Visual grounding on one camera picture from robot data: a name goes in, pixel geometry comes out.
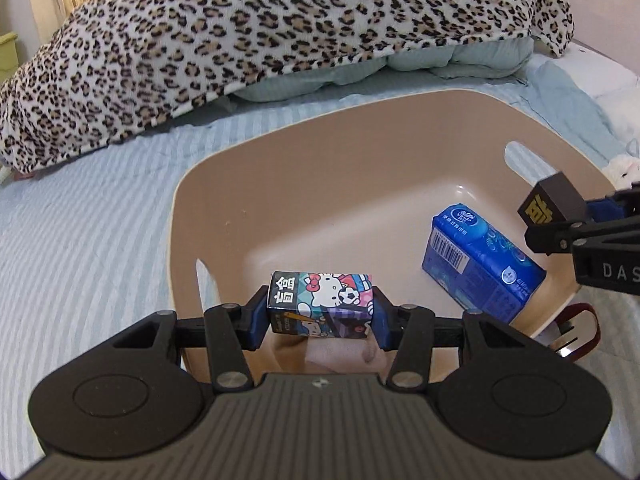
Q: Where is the red hair clip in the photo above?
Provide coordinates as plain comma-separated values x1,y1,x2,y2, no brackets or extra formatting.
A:
536,302,601,362

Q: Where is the blue tissue pack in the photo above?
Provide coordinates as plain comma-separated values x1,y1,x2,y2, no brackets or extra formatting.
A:
422,203,547,323

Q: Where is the cartoon printed small box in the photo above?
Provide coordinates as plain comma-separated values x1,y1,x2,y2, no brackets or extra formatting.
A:
267,271,374,339

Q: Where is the dark brown small box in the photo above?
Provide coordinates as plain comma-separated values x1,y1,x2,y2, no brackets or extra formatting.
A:
518,171,589,226

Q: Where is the beige cloth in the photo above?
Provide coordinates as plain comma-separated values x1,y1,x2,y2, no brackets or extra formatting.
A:
305,337,387,374

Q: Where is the white fluffy plush toy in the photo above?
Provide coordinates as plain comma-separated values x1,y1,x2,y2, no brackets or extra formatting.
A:
602,154,640,190

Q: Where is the beige plastic storage bin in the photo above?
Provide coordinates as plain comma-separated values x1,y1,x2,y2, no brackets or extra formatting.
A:
166,89,618,376

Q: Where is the striped blue bed sheet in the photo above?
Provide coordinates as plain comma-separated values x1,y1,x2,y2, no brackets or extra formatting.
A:
1,46,639,478

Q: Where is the light green folded quilt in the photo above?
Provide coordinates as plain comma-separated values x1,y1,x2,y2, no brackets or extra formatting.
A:
234,37,535,103

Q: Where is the leopard print blanket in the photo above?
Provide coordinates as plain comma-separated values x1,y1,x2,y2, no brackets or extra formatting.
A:
1,0,575,174

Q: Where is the green wooden cabinet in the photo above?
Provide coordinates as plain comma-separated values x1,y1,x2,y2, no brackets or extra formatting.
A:
0,32,18,73

